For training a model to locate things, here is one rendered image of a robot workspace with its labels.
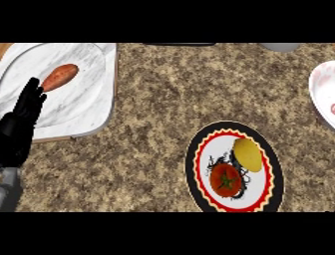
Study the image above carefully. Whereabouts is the yellow potato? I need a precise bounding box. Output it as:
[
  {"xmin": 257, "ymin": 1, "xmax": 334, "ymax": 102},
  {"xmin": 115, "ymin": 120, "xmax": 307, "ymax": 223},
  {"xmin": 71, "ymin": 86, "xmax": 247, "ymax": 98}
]
[{"xmin": 232, "ymin": 137, "xmax": 264, "ymax": 173}]

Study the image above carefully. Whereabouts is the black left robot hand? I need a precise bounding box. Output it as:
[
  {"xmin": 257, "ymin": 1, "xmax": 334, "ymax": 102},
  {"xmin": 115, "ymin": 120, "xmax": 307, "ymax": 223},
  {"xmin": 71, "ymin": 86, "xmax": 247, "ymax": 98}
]
[{"xmin": 0, "ymin": 77, "xmax": 49, "ymax": 172}]

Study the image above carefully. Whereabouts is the red tomato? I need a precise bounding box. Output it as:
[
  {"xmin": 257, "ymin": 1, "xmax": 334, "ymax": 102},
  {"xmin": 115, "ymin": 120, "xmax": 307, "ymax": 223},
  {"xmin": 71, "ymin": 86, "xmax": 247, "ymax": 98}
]
[{"xmin": 208, "ymin": 162, "xmax": 245, "ymax": 199}]

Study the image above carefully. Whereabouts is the black red white plate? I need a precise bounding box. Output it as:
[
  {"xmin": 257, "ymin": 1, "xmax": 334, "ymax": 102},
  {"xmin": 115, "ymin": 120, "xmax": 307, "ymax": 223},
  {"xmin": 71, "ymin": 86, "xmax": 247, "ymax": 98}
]
[{"xmin": 183, "ymin": 121, "xmax": 285, "ymax": 213}]

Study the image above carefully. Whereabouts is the orange sweet potato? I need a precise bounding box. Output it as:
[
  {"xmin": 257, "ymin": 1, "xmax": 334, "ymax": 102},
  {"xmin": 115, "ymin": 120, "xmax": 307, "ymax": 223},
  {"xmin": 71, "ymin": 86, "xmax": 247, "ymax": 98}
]
[{"xmin": 40, "ymin": 63, "xmax": 81, "ymax": 93}]

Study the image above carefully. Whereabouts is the white marble tray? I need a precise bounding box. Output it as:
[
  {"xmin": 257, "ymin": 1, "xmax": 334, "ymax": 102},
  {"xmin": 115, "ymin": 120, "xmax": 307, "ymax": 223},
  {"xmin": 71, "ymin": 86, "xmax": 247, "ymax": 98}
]
[{"xmin": 0, "ymin": 43, "xmax": 120, "ymax": 143}]

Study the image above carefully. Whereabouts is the grey round object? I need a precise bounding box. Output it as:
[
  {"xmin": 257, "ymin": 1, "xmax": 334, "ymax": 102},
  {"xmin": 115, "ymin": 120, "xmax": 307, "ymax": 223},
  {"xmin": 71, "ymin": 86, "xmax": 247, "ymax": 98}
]
[{"xmin": 262, "ymin": 43, "xmax": 303, "ymax": 53}]

